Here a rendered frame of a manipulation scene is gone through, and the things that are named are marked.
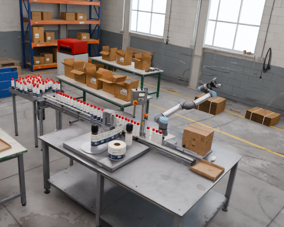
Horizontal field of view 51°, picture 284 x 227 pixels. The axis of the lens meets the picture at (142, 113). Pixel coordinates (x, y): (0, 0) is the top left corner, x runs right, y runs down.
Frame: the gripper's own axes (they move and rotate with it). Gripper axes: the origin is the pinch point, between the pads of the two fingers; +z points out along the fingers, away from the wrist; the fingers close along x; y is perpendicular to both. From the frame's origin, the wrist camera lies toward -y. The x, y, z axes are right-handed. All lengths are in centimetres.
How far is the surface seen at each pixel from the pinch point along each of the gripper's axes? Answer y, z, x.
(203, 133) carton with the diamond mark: -80, -6, 14
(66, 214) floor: -212, -147, -19
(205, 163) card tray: -110, -7, 34
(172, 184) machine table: -164, -6, 2
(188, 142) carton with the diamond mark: -90, -26, 14
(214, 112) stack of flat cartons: 209, -208, 186
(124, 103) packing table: 7, -189, -26
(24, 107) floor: -4, -453, -126
